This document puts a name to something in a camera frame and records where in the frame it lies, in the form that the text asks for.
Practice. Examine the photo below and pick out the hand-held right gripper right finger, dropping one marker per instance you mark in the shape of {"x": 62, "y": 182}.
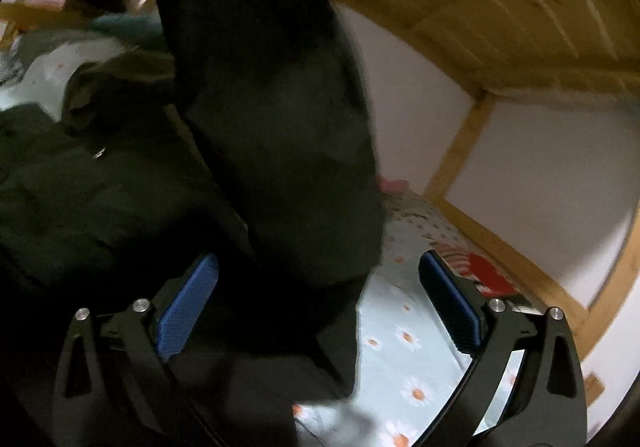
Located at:
{"x": 452, "y": 304}

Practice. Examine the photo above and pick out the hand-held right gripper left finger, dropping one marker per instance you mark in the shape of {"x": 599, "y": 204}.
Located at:
{"x": 187, "y": 307}

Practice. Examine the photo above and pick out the dark green jacket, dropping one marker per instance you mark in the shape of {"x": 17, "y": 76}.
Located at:
{"x": 280, "y": 137}

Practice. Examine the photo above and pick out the red and white striped cloth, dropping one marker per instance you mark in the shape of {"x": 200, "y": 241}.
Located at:
{"x": 480, "y": 269}

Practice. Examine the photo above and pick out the daisy print bed sheet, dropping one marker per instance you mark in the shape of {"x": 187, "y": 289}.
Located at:
{"x": 407, "y": 342}

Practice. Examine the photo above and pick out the pink cloth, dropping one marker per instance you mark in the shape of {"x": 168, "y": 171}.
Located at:
{"x": 392, "y": 185}

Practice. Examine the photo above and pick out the teal blanket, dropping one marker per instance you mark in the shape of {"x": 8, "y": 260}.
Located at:
{"x": 131, "y": 27}

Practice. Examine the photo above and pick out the wooden bunk bed frame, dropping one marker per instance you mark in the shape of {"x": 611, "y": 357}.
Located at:
{"x": 505, "y": 27}

